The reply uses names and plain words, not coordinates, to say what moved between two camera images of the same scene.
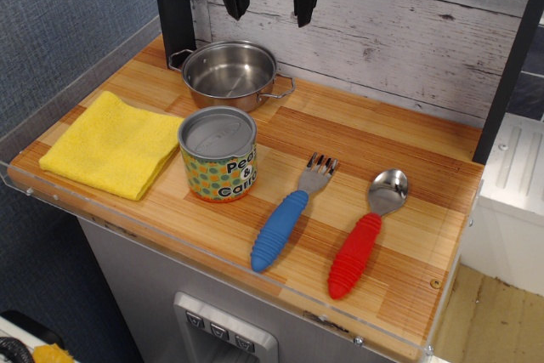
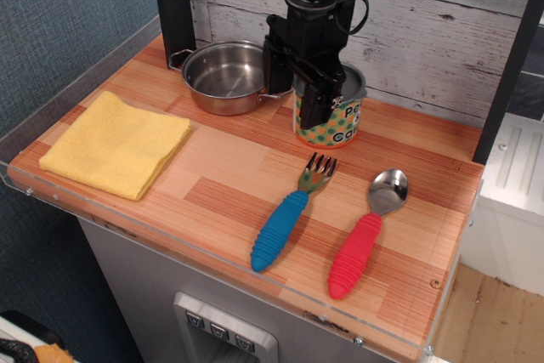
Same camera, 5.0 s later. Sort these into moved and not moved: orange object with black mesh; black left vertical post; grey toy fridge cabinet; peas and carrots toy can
Moved: peas and carrots toy can
Not moved: black left vertical post; grey toy fridge cabinet; orange object with black mesh
